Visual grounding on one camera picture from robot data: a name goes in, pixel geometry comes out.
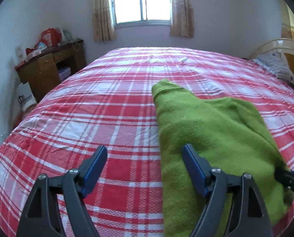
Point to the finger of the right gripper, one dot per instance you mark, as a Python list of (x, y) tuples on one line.
[(286, 178)]

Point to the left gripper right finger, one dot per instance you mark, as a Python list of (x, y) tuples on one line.
[(248, 214)]

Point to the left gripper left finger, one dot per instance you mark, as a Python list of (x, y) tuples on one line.
[(41, 215)]

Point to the green orange striped knit sweater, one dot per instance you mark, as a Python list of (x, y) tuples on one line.
[(230, 134)]

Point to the striped pillow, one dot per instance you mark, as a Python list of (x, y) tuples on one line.
[(276, 64)]

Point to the white paper shopping bag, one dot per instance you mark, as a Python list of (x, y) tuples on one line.
[(25, 96)]

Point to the cream wooden headboard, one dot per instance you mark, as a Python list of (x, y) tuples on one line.
[(282, 45)]

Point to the red white plaid bedsheet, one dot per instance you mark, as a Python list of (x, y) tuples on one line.
[(110, 103)]

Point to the brown wooden desk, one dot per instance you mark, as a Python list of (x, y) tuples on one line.
[(42, 71)]

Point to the stacked boxes in desk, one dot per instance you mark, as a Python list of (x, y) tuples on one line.
[(64, 73)]

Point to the white card box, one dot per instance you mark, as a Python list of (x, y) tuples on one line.
[(21, 53)]

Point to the red gift bag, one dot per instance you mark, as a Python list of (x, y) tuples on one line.
[(51, 37)]

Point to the right beige curtain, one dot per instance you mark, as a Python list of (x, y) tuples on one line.
[(182, 22)]

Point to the beige curtain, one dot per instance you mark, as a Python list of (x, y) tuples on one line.
[(102, 23), (182, 22)]

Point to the left beige curtain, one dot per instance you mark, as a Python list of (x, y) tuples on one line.
[(102, 23)]

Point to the window with metal frame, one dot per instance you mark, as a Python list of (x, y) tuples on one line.
[(141, 12)]

